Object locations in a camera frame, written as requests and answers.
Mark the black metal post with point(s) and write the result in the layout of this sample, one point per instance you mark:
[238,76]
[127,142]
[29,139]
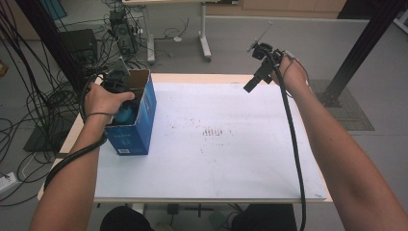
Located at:
[359,48]
[51,38]

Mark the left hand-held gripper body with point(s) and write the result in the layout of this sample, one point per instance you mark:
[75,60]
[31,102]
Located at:
[117,77]

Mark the blue bottle with white cap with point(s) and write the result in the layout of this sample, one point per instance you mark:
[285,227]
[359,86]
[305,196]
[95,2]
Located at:
[125,116]

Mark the person's right hand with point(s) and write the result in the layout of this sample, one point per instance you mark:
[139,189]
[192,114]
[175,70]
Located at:
[293,77]

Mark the white power strip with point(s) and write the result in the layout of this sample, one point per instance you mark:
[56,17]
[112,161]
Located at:
[7,182]

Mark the grey floor mat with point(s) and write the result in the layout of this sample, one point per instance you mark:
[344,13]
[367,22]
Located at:
[356,115]

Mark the computer tower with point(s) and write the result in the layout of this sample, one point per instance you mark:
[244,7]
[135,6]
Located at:
[123,32]

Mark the person's left leg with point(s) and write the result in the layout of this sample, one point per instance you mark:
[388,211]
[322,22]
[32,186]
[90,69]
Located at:
[123,219]

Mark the black tape strip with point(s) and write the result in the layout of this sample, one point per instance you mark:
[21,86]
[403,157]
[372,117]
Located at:
[61,155]

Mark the blue cardboard box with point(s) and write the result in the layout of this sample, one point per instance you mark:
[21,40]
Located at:
[134,138]

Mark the white desk frame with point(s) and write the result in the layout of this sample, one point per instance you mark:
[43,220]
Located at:
[204,38]

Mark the person's left hand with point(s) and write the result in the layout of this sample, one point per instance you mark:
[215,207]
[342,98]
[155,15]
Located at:
[102,101]

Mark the dark floor plate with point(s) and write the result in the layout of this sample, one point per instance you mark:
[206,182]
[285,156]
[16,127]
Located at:
[41,141]

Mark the black box case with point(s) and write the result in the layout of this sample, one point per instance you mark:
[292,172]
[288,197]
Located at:
[80,45]

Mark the white paper sheet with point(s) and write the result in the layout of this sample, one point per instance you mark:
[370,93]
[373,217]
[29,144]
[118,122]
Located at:
[224,160]

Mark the wooden cabinet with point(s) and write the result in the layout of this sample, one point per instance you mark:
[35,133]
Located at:
[282,8]

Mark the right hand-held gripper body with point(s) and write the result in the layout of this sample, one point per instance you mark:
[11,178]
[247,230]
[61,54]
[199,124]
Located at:
[265,62]

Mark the black wrist band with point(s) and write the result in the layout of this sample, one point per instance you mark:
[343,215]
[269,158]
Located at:
[99,113]

